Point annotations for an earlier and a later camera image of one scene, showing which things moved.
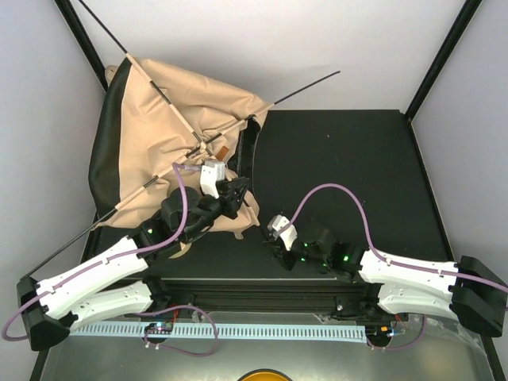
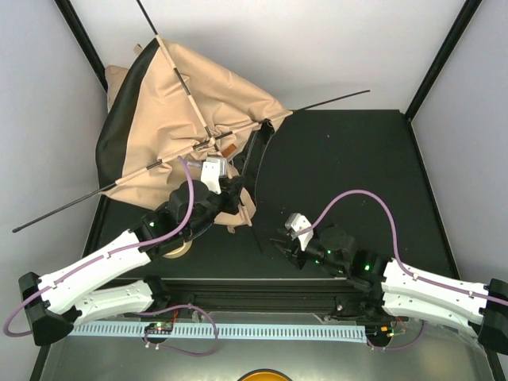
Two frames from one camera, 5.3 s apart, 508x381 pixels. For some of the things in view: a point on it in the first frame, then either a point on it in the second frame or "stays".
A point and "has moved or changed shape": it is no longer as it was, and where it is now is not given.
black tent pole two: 202,144 to 190,153
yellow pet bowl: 184,248 stays
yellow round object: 264,375 stays
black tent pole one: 150,82 to 198,109
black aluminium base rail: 322,295 stays
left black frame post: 78,30 stays
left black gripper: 228,189 stays
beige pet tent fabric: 151,120 has moved or changed shape
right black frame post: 469,9 stays
